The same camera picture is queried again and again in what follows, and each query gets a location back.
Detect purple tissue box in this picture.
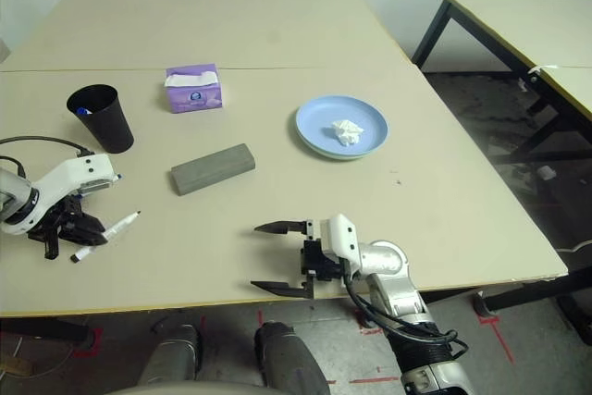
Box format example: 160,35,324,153
164,62,224,115

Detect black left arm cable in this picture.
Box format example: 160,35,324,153
0,135,93,179

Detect green plate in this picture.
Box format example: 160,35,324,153
298,138,378,163

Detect beige side table black frame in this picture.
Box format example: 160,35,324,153
411,0,592,169

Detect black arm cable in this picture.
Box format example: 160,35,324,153
339,269,468,359
0,135,93,179

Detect grey glasses case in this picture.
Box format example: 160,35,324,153
170,142,257,197

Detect black plastic cup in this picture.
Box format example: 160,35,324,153
66,83,136,154

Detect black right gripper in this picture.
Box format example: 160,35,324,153
249,217,346,300

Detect grey left robot leg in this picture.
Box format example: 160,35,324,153
138,324,204,391

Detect grey right robot leg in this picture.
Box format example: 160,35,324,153
253,320,332,395

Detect white marker with black cap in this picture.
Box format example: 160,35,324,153
69,211,142,264

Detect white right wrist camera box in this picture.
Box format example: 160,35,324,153
318,213,361,271

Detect white tie on side table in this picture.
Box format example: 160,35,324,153
528,63,563,78

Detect white tissue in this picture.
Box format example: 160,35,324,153
330,117,366,146

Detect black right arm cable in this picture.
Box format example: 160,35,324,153
339,269,468,359

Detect grey robot leg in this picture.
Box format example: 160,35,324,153
253,320,332,395
138,324,204,391

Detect black table foot bar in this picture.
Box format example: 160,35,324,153
0,315,92,345
425,269,592,311

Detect wooden plank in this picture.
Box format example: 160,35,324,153
0,357,33,376

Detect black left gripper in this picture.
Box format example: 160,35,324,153
28,195,110,262

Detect grey robot torso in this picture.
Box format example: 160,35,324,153
105,380,278,395

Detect blue plate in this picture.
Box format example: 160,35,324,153
295,94,390,159

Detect white floor cable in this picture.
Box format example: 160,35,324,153
557,238,592,253

